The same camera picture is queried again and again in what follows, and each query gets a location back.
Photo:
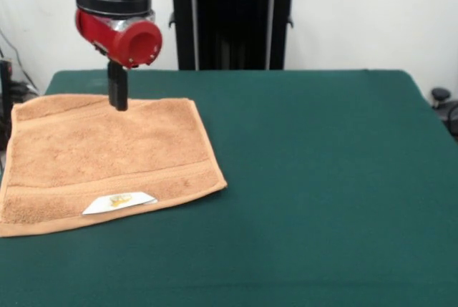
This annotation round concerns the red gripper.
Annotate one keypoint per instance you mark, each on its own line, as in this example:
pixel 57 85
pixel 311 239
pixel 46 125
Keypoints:
pixel 103 35

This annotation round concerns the black equipment stack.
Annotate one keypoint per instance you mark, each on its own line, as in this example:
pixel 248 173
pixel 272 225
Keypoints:
pixel 7 81

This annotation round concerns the dark green table cloth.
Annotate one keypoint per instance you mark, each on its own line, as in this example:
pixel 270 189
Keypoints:
pixel 322 214

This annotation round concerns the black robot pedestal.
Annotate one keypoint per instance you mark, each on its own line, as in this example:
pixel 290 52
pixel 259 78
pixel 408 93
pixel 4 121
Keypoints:
pixel 232 28

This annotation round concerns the orange terry towel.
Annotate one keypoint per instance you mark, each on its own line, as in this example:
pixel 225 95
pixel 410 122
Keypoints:
pixel 107 156

